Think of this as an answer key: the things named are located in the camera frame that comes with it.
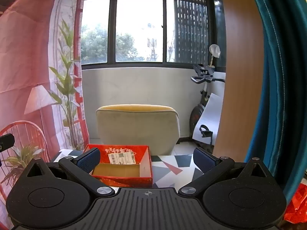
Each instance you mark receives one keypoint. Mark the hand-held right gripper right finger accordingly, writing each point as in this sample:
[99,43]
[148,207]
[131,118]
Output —
[204,160]

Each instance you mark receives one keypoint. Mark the pink printed backdrop cloth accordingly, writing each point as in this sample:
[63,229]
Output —
[24,52]

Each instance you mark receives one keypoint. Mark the red cardboard box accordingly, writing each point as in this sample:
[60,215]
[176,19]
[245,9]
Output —
[124,181]

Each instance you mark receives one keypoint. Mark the white board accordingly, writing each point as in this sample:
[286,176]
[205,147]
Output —
[211,115]

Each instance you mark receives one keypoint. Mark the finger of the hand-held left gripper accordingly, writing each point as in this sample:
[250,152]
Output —
[7,142]

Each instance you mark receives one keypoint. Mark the black framed window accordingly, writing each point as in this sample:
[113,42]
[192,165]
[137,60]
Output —
[134,28]

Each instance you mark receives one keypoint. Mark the red shiny bag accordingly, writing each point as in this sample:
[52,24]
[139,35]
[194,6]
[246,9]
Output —
[297,203]

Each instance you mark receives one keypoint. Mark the beige upholstered chair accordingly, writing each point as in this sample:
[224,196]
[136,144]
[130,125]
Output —
[136,129]

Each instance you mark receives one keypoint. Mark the teal curtain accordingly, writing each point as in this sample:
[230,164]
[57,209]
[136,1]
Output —
[283,76]

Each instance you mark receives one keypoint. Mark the exercise bike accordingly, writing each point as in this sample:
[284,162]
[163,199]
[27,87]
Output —
[197,117]

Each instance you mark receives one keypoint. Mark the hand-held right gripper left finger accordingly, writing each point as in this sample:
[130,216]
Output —
[88,160]

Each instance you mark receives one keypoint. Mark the wooden panel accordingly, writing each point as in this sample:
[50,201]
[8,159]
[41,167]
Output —
[239,76]

